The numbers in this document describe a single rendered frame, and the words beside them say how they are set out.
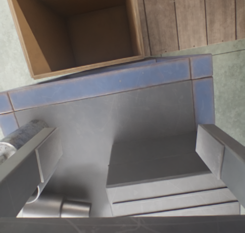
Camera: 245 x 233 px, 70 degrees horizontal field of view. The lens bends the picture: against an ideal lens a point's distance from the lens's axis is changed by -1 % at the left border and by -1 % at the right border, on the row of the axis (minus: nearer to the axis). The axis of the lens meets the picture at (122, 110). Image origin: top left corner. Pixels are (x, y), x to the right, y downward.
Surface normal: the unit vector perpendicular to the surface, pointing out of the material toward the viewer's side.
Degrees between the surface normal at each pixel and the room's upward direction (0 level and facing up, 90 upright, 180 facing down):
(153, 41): 0
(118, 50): 0
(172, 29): 0
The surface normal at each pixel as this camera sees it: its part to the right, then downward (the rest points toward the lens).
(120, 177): -0.18, -0.95
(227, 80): -0.02, 0.28
